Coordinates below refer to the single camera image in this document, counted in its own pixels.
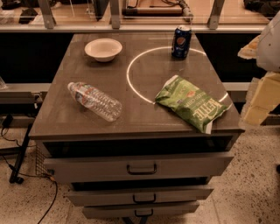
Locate blue pepsi soda can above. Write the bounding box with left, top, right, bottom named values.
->
left=171, top=25, right=192, bottom=60

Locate black floor cable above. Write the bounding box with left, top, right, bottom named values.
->
left=0, top=113, right=59, bottom=224

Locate bottom grey drawer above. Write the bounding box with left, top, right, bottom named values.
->
left=82, top=201, right=200, bottom=219

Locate clear plastic water bottle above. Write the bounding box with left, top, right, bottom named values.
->
left=67, top=82, right=123, bottom=122

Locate top grey drawer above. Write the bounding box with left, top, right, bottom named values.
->
left=44, top=152, right=233, bottom=183

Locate middle grey drawer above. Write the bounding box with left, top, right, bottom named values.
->
left=67, top=185, right=213, bottom=207

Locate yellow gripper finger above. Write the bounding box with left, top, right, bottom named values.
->
left=241, top=72, right=280, bottom=126
left=237, top=36, right=260, bottom=60

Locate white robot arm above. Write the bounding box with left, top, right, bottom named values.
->
left=237, top=11, right=280, bottom=125

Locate white paper bowl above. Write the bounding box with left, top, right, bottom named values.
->
left=84, top=38, right=123, bottom=62

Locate green jalapeno chip bag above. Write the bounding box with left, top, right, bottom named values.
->
left=155, top=75, right=233, bottom=134

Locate grey drawer cabinet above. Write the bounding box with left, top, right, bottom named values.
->
left=28, top=31, right=246, bottom=224

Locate black leaning bar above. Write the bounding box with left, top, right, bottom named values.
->
left=10, top=124, right=32, bottom=184

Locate grey drawer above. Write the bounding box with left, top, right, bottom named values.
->
left=44, top=152, right=233, bottom=183
left=67, top=185, right=213, bottom=207
left=82, top=201, right=200, bottom=219

